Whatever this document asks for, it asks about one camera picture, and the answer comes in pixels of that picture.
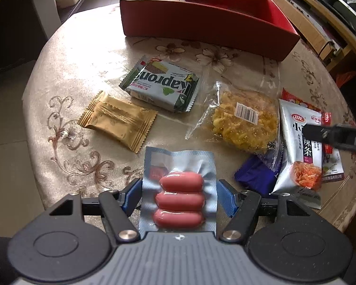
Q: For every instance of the purple wafer biscuit packet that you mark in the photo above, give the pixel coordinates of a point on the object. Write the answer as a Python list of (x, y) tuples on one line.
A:
[(255, 178)]

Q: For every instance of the vacuum-packed pink sausages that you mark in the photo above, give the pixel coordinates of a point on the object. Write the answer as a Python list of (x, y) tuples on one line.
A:
[(178, 202)]

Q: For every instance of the red cardboard box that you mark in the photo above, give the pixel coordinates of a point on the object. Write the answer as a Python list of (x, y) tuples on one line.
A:
[(195, 20)]

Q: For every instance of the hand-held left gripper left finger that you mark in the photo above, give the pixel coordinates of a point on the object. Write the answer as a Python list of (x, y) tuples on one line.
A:
[(133, 194)]

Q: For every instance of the wooden TV stand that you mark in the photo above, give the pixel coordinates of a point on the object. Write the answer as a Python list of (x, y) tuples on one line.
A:
[(314, 26)]

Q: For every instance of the orange plastic bag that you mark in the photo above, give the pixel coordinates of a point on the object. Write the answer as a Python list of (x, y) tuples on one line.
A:
[(348, 80)]

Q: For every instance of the gold foil snack packet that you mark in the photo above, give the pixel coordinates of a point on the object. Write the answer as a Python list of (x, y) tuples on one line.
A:
[(115, 118)]

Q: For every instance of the red and white snack packet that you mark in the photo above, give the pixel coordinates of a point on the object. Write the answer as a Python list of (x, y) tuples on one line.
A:
[(296, 99)]

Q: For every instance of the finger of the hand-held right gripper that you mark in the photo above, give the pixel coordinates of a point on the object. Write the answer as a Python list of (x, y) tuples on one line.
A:
[(332, 135)]

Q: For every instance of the silver spicy strip packet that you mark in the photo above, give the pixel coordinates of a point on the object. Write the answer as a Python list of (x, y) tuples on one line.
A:
[(296, 157)]

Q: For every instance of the green wafer packet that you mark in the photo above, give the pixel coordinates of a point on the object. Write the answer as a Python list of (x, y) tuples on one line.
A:
[(160, 86)]

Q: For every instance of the clear bag of crispy snack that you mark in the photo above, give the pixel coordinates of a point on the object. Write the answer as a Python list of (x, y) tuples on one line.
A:
[(243, 124)]

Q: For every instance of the beige floral tablecloth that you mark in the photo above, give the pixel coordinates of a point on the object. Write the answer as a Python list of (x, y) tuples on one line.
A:
[(77, 59)]

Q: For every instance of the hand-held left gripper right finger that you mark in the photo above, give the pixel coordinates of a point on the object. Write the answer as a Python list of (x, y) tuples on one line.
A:
[(224, 194)]

